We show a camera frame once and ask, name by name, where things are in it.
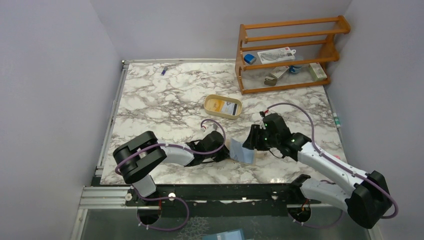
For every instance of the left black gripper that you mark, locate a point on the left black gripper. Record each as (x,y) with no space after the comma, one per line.
(224,154)

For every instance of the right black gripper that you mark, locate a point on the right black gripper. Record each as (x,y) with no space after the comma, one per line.
(252,141)

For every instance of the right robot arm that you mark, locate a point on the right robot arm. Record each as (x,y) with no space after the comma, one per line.
(363,196)

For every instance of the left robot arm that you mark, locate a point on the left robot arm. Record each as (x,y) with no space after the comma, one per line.
(138,157)

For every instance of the yellow white card in tray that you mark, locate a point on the yellow white card in tray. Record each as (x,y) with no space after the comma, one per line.
(222,106)

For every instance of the tan oval tray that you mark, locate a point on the tan oval tray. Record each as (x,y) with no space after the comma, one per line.
(215,96)

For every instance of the blue white cup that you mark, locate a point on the blue white cup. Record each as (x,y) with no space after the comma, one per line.
(295,69)

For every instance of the blue small box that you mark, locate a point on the blue small box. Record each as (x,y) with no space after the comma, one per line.
(249,59)

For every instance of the white packaged item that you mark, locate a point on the white packaged item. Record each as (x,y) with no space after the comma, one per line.
(276,55)

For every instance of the blue object at bottom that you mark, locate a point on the blue object at bottom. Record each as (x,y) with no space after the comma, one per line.
(236,234)

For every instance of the green white box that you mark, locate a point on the green white box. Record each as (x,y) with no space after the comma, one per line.
(317,72)

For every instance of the orange wooden rack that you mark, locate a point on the orange wooden rack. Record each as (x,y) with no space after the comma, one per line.
(313,39)

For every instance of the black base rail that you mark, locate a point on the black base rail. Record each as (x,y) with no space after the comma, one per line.
(220,200)

